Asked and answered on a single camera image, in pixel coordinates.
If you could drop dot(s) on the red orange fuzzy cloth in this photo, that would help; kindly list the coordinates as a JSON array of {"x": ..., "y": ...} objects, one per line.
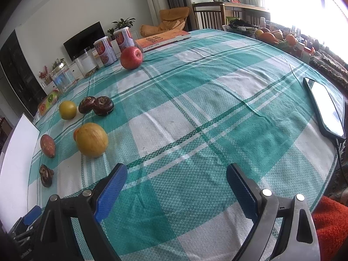
[{"x": 333, "y": 223}]

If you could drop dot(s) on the large green potted plant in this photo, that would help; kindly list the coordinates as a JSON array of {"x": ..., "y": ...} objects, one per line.
[{"x": 123, "y": 22}]

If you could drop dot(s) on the fruit print flat packet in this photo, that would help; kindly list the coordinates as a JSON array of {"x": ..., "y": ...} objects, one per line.
[{"x": 49, "y": 102}]

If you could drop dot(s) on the large yellow pear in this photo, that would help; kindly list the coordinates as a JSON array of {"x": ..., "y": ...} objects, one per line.
[{"x": 91, "y": 140}]

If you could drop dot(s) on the red apple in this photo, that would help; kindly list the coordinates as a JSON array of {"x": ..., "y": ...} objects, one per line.
[{"x": 131, "y": 57}]

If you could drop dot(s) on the dark wooden slatted chair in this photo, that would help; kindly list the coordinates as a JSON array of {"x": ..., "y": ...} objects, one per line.
[{"x": 209, "y": 17}]

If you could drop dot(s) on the tray of mixed fruit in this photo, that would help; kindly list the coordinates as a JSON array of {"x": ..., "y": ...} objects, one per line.
[{"x": 274, "y": 36}]

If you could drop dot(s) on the leafy green houseplant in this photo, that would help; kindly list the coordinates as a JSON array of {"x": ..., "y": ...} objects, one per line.
[{"x": 58, "y": 63}]

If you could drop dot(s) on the covered standing air conditioner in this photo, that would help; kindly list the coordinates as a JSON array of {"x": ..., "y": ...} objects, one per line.
[{"x": 151, "y": 2}]

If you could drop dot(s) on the orange book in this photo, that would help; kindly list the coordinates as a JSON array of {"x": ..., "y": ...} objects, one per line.
[{"x": 163, "y": 38}]

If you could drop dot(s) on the green checked tablecloth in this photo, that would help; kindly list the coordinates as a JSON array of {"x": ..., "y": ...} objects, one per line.
[{"x": 190, "y": 108}]

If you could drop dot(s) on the dark patterned blanket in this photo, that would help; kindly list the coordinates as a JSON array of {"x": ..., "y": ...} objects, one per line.
[{"x": 330, "y": 66}]

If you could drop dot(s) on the reddish sweet potato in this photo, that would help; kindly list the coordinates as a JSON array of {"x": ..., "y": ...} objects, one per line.
[{"x": 47, "y": 146}]

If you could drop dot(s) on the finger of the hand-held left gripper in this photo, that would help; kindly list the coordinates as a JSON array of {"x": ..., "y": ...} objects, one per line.
[{"x": 32, "y": 215}]

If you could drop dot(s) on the small orange tangerine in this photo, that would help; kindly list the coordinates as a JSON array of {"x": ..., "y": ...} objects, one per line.
[{"x": 75, "y": 135}]

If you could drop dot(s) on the white cardboard box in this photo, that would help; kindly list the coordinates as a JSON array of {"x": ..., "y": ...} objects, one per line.
[{"x": 16, "y": 163}]

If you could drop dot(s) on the clear jar with nuts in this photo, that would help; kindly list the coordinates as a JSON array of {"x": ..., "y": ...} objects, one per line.
[{"x": 85, "y": 62}]

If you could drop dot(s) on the red flower bouquet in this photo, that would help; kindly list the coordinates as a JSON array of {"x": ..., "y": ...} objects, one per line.
[{"x": 43, "y": 74}]

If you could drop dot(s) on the orange beanbag seat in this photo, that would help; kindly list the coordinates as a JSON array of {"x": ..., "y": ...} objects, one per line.
[{"x": 168, "y": 19}]

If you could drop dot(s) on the small green potted plant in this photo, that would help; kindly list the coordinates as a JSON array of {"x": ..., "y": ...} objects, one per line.
[{"x": 111, "y": 32}]

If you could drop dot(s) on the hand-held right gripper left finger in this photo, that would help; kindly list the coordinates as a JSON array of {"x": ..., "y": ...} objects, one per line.
[{"x": 112, "y": 190}]

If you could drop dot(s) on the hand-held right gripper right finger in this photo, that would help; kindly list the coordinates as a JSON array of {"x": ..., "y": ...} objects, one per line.
[{"x": 242, "y": 193}]

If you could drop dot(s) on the dark glass display cabinet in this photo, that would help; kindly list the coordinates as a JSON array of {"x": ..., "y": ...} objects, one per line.
[{"x": 19, "y": 70}]

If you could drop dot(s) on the dark purple mangosteen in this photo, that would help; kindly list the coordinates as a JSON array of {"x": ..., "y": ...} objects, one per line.
[{"x": 46, "y": 176}]

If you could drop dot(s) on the black smartphone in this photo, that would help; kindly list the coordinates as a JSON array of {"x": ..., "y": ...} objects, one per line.
[{"x": 325, "y": 108}]

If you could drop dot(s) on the white plastic bottle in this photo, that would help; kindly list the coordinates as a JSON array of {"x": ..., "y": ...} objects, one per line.
[{"x": 262, "y": 23}]

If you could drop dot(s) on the wooden desk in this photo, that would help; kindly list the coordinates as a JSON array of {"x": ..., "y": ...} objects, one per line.
[{"x": 244, "y": 8}]

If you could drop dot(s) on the black flat television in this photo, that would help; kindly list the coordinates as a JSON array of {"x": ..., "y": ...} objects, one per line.
[{"x": 84, "y": 41}]

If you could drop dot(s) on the small yellow round fruit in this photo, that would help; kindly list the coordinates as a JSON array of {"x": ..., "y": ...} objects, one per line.
[{"x": 67, "y": 109}]

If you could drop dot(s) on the printed tin can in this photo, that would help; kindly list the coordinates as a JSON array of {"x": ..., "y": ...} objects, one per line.
[
  {"x": 123, "y": 39},
  {"x": 105, "y": 51}
]

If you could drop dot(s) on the ribbed clear glass jar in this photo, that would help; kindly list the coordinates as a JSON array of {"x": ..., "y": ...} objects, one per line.
[{"x": 63, "y": 77}]

